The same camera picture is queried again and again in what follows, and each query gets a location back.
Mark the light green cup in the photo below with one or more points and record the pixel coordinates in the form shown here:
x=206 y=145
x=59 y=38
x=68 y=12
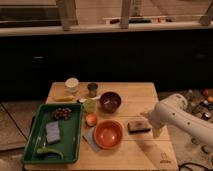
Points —
x=89 y=106

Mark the bunch of red grapes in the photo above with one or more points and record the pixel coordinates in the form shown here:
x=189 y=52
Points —
x=61 y=113

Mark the white cup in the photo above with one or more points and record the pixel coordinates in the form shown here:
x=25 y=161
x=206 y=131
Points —
x=72 y=84

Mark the grey blue sponge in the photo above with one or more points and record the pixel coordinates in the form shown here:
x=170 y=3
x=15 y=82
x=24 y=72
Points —
x=52 y=132

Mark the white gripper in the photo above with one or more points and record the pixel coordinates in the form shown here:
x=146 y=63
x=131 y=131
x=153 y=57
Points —
x=146 y=114

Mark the green plastic tray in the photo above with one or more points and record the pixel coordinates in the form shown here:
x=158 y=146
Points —
x=70 y=131

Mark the green cucumber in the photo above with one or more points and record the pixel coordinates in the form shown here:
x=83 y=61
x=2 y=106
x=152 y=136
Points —
x=41 y=151

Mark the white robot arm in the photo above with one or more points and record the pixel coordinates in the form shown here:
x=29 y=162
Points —
x=172 y=110

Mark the grey cloth napkin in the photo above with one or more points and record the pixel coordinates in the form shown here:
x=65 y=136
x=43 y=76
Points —
x=88 y=136

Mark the dark board eraser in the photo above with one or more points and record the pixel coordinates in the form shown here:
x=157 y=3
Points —
x=138 y=127

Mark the orange bowl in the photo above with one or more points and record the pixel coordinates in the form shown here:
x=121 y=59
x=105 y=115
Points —
x=108 y=134

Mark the dark metal cup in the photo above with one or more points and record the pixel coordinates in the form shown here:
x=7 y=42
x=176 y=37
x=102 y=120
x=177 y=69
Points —
x=92 y=89

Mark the peach fruit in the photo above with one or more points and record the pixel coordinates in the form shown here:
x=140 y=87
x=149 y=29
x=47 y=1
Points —
x=91 y=120

